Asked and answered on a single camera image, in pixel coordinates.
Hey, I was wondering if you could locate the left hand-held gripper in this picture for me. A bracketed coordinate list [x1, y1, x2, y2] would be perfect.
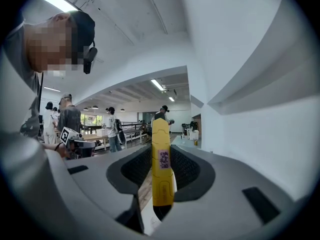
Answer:
[59, 126, 96, 160]

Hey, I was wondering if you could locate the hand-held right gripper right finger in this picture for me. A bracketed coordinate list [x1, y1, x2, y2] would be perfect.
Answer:
[149, 144, 310, 240]

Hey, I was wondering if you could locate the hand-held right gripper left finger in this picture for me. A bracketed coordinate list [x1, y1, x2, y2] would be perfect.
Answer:
[1, 133, 153, 240]

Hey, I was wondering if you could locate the yellow plastic tool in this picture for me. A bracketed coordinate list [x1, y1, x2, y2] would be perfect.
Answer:
[151, 118, 177, 221]

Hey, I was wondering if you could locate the person's left forearm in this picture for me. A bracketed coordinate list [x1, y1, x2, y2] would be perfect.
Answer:
[39, 141, 66, 157]

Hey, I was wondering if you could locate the wooden table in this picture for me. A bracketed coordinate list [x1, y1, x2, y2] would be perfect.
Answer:
[81, 133, 111, 152]

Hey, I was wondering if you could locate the window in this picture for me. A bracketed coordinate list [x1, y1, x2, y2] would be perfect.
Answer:
[80, 113, 103, 127]

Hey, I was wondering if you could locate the person's grey printed t-shirt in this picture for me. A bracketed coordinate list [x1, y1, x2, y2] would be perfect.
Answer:
[1, 21, 45, 139]

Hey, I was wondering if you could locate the light blue table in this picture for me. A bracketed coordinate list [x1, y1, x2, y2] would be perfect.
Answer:
[171, 134, 202, 149]

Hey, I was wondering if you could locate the person's head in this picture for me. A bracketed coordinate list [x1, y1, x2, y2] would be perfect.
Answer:
[24, 11, 85, 73]

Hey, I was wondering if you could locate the black head-mounted camera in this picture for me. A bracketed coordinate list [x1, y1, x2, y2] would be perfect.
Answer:
[82, 46, 99, 75]

